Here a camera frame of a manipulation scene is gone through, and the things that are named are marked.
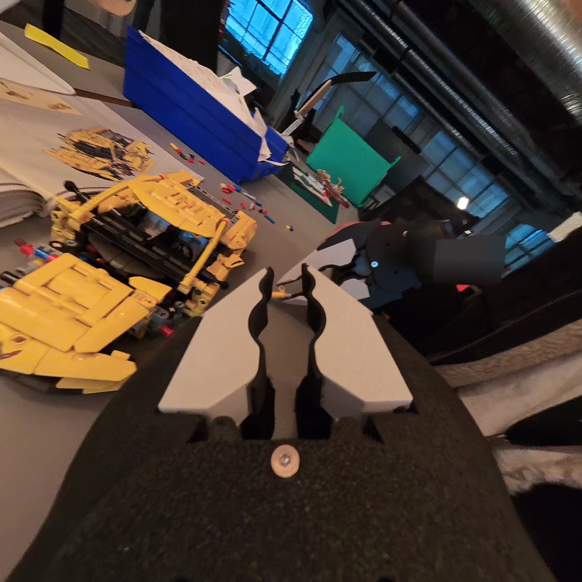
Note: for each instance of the green white board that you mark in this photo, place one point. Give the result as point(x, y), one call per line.
point(309, 184)

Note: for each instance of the yellow angled toy piece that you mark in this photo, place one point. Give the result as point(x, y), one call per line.
point(281, 289)

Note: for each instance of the toy car instruction booklet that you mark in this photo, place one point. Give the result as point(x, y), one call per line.
point(36, 136)

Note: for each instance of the blue storage bin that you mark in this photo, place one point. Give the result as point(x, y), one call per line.
point(182, 118)

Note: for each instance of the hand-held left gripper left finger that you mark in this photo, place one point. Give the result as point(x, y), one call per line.
point(213, 363)

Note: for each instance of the scattered black toy pins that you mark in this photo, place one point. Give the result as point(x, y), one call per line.
point(261, 212)

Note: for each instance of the yellow paper slip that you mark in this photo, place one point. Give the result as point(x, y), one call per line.
point(57, 45)

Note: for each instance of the scattered red toy pins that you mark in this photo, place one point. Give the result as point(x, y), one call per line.
point(191, 159)

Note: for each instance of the silver air duct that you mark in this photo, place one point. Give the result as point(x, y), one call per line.
point(545, 45)

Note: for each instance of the green folding board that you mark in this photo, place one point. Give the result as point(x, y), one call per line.
point(350, 163)

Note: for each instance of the grey desk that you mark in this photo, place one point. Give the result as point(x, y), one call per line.
point(45, 432)

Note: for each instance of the small wooden model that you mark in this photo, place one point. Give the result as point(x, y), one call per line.
point(332, 184)

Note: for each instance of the crumpled white printed paper bags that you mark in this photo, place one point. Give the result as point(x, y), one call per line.
point(227, 86)

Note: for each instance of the yellow toy brick car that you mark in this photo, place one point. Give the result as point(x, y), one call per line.
point(68, 300)

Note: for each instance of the white shirt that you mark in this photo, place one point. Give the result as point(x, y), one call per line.
point(509, 400)

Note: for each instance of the black monitor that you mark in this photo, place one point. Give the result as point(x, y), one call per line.
point(395, 145)

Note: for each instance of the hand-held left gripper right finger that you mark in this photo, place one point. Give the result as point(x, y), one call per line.
point(359, 363)

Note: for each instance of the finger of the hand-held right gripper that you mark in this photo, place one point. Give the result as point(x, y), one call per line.
point(359, 288)
point(334, 254)

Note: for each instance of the green cutting mat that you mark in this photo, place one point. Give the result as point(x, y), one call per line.
point(318, 202)

